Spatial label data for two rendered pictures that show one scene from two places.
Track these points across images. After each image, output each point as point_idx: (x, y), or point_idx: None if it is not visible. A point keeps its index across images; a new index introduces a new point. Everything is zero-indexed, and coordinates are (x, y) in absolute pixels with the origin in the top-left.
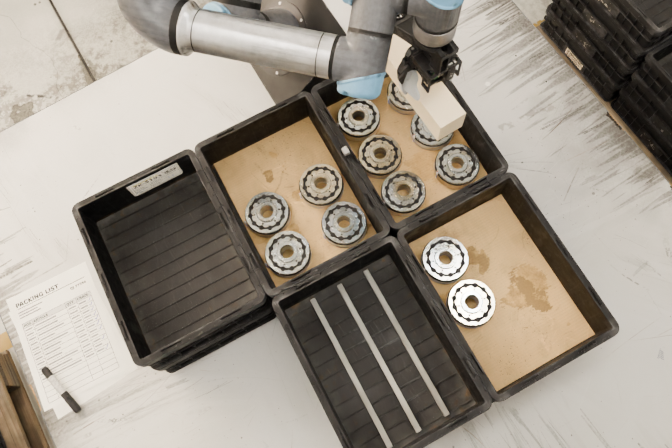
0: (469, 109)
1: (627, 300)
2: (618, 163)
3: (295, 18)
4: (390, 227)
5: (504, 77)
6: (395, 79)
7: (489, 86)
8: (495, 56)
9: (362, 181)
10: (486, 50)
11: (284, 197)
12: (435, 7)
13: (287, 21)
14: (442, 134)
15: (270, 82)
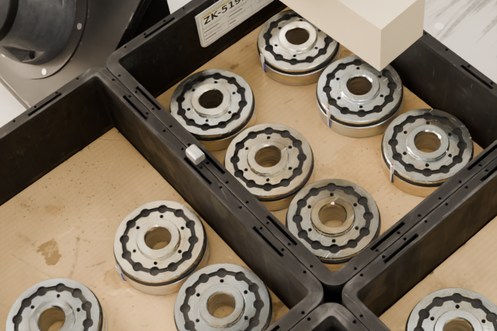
0: (424, 32)
1: None
2: None
3: None
4: (323, 286)
5: (465, 9)
6: None
7: (443, 29)
8: None
9: (242, 205)
10: None
11: (89, 287)
12: None
13: None
14: (387, 52)
15: (35, 94)
